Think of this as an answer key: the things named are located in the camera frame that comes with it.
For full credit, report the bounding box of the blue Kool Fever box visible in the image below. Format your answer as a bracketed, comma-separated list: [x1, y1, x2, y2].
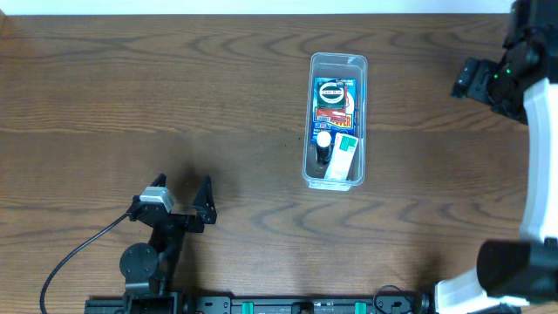
[310, 77, 357, 144]

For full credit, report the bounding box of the dark bottle white cap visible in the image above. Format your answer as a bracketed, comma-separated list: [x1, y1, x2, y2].
[316, 131, 331, 165]

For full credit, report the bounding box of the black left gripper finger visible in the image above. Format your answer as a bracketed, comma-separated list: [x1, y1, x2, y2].
[133, 174, 167, 201]
[192, 175, 217, 224]

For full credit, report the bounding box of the clear plastic container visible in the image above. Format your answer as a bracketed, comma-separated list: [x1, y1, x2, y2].
[302, 52, 368, 191]

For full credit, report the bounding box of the green round tin box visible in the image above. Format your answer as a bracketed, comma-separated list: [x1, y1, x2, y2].
[316, 81, 346, 110]

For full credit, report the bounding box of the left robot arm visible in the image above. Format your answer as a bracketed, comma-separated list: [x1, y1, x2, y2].
[119, 174, 217, 313]

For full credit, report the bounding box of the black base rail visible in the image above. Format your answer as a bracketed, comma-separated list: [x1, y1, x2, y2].
[85, 294, 522, 314]

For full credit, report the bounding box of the red medicine box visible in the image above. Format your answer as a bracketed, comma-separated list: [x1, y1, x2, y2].
[315, 85, 354, 124]

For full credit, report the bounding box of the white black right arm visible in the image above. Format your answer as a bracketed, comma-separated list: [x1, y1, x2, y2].
[183, 14, 528, 297]

